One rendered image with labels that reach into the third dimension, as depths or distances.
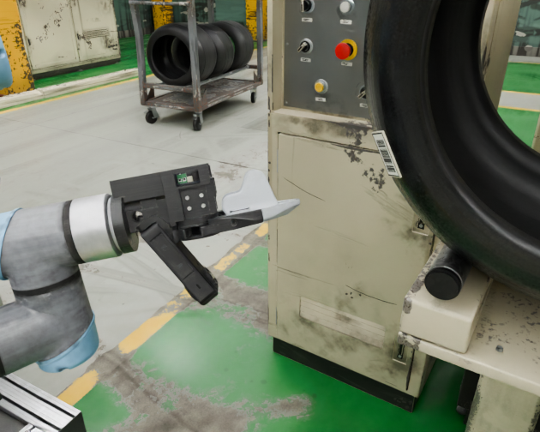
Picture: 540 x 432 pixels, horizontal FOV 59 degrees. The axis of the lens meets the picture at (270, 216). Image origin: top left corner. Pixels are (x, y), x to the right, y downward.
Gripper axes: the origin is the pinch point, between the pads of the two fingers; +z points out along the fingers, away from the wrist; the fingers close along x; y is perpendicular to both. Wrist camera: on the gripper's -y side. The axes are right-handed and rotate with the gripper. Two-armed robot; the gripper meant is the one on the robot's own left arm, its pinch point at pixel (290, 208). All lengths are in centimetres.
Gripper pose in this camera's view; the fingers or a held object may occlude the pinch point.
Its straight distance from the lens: 57.6
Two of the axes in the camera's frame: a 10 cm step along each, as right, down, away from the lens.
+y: -1.8, -9.7, -1.4
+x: -1.0, -1.2, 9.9
